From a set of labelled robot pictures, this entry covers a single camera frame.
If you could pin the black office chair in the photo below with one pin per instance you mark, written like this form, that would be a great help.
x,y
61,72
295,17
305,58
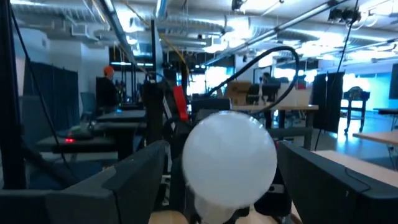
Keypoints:
x,y
270,91

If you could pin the cardboard box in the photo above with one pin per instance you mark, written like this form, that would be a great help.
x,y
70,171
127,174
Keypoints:
x,y
237,90

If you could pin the person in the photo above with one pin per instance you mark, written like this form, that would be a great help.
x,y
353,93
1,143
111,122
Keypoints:
x,y
105,91

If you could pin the light wooden desk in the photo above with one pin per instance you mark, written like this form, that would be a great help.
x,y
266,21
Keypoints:
x,y
379,137

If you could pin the dark partition curtain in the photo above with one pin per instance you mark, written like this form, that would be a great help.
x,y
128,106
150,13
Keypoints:
x,y
59,99

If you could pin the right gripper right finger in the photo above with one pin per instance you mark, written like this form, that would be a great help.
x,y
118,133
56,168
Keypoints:
x,y
342,199

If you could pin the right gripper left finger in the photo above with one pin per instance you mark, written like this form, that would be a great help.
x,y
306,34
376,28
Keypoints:
x,y
93,205

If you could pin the grey chair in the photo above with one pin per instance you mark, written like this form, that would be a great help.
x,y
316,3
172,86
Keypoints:
x,y
88,104

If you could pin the black standing panel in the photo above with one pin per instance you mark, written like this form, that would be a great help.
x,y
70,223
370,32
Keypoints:
x,y
326,99

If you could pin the large peach wooden desk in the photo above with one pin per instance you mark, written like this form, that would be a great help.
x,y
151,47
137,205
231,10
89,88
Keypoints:
x,y
367,168

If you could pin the red tag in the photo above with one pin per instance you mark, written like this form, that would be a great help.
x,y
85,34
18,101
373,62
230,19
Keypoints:
x,y
181,104

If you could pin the white lightbulb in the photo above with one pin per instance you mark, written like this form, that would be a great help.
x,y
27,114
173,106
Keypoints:
x,y
228,161

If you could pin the dark device with red light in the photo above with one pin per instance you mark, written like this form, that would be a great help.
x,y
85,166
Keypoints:
x,y
70,140

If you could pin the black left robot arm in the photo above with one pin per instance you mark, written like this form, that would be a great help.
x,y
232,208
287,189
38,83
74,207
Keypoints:
x,y
154,109

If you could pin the black desk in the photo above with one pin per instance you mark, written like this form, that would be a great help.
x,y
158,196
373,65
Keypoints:
x,y
87,144

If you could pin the wooden table black legs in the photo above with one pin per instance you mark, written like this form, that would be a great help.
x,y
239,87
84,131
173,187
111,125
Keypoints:
x,y
295,107

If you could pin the dark wheeled cart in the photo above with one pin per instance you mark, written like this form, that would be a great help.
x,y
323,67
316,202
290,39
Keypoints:
x,y
356,95

